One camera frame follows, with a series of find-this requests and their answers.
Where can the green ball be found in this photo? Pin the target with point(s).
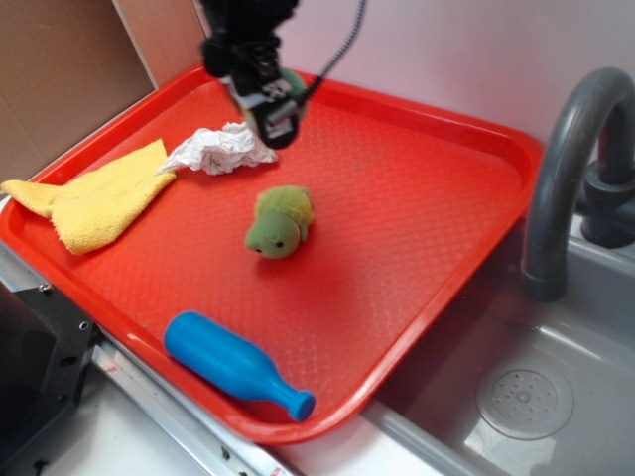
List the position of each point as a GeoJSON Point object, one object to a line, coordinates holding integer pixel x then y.
{"type": "Point", "coordinates": [298, 90]}

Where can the green plush turtle toy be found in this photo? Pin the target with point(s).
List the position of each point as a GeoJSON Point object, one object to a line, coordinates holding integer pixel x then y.
{"type": "Point", "coordinates": [282, 218]}

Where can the blue plastic bottle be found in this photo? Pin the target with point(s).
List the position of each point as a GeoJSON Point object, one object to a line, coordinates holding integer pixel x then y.
{"type": "Point", "coordinates": [233, 364]}

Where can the red plastic tray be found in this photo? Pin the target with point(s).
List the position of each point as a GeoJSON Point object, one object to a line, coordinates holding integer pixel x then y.
{"type": "Point", "coordinates": [409, 200]}

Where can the sink drain strainer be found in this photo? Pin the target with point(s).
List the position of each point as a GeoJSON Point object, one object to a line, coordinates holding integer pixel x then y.
{"type": "Point", "coordinates": [524, 403]}

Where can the brown cardboard panel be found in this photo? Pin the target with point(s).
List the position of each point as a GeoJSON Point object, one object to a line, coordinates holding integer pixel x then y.
{"type": "Point", "coordinates": [69, 67]}

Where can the grey toy faucet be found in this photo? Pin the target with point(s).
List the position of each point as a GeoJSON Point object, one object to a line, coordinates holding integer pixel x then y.
{"type": "Point", "coordinates": [587, 169]}

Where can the grey toy sink basin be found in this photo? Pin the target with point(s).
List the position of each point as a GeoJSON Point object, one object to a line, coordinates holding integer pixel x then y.
{"type": "Point", "coordinates": [428, 403]}

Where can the crumpled white paper towel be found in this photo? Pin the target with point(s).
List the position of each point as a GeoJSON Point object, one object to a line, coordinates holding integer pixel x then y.
{"type": "Point", "coordinates": [219, 152]}

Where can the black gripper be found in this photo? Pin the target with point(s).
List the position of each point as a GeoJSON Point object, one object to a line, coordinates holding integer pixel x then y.
{"type": "Point", "coordinates": [242, 52]}

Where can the yellow knitted cloth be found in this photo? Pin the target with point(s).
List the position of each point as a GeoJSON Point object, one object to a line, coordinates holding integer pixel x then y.
{"type": "Point", "coordinates": [94, 210]}

